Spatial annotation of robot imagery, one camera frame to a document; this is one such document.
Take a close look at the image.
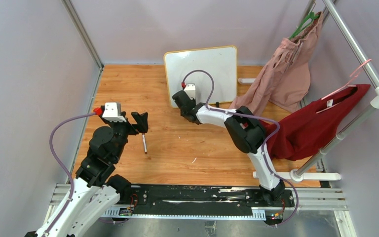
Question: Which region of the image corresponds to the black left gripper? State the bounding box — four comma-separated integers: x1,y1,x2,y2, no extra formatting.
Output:
100,111,148,160

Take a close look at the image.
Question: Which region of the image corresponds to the white marker pen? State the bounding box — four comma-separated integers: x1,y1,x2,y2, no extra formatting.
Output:
142,133,148,155

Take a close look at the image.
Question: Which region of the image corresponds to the yellow framed whiteboard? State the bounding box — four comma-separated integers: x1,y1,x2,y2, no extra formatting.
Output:
163,45,238,108

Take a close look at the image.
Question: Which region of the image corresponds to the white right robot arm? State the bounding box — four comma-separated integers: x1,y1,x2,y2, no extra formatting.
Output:
172,90,285,206

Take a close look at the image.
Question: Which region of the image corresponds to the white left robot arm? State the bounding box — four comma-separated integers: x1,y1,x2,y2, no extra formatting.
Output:
26,106,149,237

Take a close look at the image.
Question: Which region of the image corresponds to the white whiteboard eraser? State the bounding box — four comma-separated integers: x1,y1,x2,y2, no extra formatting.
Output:
238,78,256,85

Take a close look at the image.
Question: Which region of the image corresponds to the pink hanging garment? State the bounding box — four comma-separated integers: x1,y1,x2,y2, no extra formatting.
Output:
230,12,323,116

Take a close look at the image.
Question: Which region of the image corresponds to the red hanging garment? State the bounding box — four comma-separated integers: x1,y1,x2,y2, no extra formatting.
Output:
266,84,371,161

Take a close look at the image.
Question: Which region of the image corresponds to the green clothes hanger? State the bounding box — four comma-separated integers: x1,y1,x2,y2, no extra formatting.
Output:
289,11,320,40

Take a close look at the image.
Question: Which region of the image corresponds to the pink clothes hanger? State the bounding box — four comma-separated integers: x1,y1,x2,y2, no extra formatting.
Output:
321,59,372,100

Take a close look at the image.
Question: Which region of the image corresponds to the metal clothes rack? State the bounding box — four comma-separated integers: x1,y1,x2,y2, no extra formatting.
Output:
252,0,379,183

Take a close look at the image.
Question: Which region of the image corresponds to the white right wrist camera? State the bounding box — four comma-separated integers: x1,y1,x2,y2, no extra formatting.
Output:
183,83,196,100

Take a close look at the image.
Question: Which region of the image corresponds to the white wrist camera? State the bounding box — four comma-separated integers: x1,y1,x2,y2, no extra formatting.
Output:
183,83,196,100
101,102,127,123

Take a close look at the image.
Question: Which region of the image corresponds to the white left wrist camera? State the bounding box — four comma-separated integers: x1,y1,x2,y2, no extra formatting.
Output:
101,102,127,123

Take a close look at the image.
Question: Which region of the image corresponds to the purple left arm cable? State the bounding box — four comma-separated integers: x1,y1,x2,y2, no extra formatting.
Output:
44,108,103,237

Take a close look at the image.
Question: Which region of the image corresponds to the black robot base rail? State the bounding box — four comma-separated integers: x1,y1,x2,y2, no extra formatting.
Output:
47,183,349,226

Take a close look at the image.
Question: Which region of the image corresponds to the aluminium corner frame post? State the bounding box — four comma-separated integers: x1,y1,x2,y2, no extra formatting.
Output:
61,0,104,71

